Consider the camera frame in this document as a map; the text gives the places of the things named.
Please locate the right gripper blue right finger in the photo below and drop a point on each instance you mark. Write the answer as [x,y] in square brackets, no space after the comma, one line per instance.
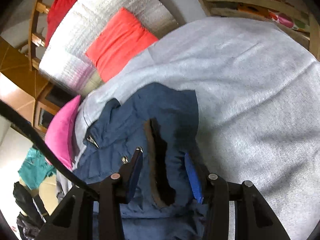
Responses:
[198,175]

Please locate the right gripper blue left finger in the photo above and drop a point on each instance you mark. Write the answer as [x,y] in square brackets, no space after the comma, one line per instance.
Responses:
[130,173]

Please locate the navy blue padded jacket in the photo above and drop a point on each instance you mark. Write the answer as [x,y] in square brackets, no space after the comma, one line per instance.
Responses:
[163,122]

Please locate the pink pillow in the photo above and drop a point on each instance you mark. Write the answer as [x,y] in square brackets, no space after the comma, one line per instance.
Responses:
[60,132]

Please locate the cream sofa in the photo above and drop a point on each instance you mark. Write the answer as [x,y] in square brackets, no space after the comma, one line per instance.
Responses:
[46,191]

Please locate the teal shirt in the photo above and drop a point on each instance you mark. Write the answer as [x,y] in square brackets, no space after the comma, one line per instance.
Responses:
[35,169]

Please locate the grey bed sheet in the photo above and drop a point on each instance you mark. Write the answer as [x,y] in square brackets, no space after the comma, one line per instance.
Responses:
[257,92]

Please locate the black bag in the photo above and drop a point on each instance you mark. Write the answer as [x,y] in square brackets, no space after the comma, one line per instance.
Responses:
[33,215]

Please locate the wooden pillar cabinet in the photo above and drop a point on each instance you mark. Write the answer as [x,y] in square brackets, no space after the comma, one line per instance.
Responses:
[25,90]

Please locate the silver foil wrapped headboard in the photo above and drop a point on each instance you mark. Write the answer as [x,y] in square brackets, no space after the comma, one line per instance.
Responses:
[64,61]

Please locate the orange red pillow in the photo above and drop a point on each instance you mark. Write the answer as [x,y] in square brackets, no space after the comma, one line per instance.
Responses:
[122,39]

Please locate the wooden stair railing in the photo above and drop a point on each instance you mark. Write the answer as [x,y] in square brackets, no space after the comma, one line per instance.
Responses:
[35,39]

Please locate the wooden table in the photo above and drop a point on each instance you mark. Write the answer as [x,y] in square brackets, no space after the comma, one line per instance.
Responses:
[298,18]

